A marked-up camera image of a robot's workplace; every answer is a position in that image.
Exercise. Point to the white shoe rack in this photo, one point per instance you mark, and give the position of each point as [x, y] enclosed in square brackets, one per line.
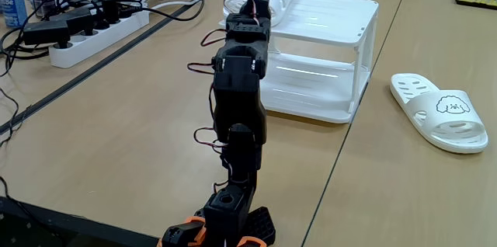
[310, 84]

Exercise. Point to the black plug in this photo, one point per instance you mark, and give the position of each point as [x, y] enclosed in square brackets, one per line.
[127, 11]

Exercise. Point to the black plug charger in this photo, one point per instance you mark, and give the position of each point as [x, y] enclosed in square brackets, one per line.
[110, 6]

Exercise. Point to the white power strip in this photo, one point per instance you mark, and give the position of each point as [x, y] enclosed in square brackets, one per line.
[97, 41]

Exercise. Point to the black power adapter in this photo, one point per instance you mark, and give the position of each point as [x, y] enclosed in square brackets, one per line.
[46, 31]
[75, 19]

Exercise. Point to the blue drink can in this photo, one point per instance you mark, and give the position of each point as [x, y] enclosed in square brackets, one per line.
[13, 4]

